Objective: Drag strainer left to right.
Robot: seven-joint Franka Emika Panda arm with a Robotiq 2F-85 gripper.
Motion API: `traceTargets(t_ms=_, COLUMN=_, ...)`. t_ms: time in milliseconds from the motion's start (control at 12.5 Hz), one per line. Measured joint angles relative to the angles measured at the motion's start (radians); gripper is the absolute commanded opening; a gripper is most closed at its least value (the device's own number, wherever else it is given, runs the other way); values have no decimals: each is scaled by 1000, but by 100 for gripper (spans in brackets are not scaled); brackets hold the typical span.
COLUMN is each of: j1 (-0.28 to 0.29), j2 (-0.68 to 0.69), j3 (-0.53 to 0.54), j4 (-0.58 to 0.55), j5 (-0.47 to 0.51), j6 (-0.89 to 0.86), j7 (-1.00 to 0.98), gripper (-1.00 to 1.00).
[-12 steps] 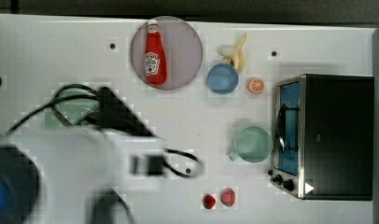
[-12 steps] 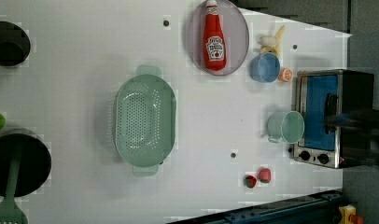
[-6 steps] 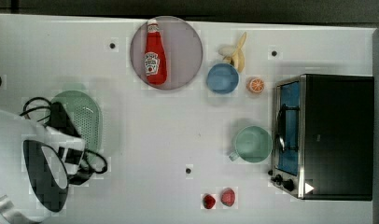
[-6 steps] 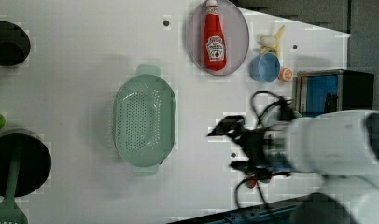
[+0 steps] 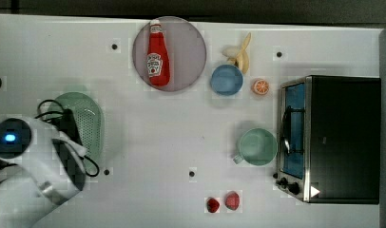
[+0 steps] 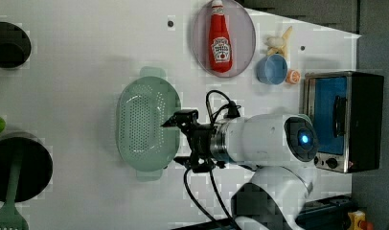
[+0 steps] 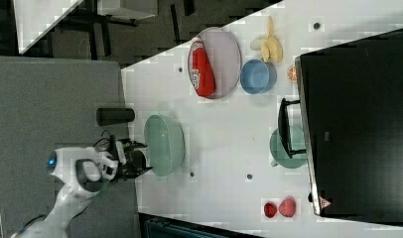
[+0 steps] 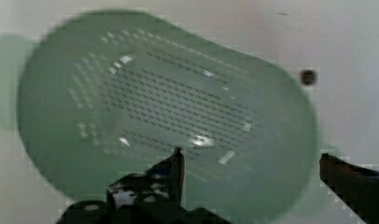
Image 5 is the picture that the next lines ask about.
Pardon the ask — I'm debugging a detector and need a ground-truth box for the peeled toy banana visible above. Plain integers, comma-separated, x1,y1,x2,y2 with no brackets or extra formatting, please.
222,33,251,74

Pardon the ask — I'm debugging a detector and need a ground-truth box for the pink toy strawberry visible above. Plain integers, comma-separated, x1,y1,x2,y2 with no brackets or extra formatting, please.
224,191,241,211

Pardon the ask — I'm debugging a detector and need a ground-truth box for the orange slice toy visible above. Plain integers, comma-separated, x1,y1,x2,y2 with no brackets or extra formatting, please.
251,79,270,95

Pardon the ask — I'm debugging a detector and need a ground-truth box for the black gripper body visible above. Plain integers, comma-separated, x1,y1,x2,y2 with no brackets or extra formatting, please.
51,109,83,145

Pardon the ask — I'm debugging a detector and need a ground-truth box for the mint green oval strainer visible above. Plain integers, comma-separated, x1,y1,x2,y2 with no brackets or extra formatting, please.
47,85,104,162

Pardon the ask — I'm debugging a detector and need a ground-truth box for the mint green mug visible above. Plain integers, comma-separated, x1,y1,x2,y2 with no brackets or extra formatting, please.
233,128,278,166

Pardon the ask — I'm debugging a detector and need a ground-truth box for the black toaster oven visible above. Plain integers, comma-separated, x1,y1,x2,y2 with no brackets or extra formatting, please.
274,75,381,204

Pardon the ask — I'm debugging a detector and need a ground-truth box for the grey round plate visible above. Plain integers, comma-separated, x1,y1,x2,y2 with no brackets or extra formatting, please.
132,16,206,92

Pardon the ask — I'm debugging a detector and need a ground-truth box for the red toy strawberry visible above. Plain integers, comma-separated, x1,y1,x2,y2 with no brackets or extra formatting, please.
206,198,220,213

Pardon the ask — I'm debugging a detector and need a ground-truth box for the blue cup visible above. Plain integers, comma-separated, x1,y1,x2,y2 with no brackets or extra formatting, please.
210,65,243,96

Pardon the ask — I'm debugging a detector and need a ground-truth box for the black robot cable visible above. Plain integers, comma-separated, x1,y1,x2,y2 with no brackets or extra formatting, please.
34,99,101,178

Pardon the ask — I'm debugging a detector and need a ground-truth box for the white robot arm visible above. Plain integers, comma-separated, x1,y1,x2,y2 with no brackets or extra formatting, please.
0,117,87,228

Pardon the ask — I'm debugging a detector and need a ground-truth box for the red ketchup bottle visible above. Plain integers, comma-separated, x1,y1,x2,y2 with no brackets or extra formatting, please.
146,19,170,86

